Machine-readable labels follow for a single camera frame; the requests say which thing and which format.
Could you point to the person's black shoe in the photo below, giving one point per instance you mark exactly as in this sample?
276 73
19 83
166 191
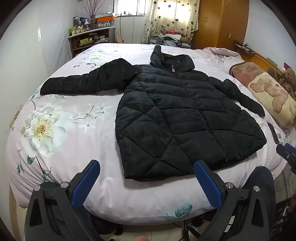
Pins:
108 226

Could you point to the bear print pillow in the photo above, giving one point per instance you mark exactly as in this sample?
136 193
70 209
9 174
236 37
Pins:
272 97

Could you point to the brown teddy bear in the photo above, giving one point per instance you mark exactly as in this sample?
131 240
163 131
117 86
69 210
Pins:
290 76

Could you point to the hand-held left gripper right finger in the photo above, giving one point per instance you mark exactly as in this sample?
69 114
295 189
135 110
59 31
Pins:
209 183

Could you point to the vase with dry branches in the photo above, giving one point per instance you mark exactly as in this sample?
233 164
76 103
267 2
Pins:
91 11

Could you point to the grey cardboard box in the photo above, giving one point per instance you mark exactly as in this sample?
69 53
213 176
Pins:
156 40

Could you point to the orange storage box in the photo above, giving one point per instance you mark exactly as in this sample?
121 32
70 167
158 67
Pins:
105 19

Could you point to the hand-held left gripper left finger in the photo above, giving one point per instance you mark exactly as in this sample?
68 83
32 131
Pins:
84 183

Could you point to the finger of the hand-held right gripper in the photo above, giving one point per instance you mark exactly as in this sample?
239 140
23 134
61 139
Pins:
274 133
288 154

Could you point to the window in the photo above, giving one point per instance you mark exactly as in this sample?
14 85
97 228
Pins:
131 7

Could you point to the wooden headboard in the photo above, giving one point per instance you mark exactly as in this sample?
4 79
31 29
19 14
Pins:
260 58

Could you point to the black quilted puffer jacket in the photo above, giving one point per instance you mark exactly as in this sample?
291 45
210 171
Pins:
173 115

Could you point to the wooden wardrobe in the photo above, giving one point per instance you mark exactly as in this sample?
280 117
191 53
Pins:
222 25

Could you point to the bed with floral sheet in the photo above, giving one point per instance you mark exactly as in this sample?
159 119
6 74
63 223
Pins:
81 143

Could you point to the pile of clothes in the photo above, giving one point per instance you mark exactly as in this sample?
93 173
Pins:
177 37

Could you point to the heart pattern curtain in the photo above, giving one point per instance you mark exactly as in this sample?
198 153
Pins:
171 16

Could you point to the cluttered wooden shelf unit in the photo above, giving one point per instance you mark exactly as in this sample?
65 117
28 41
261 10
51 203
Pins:
92 38

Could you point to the white cabinet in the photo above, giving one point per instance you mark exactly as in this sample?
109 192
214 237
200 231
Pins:
126 30

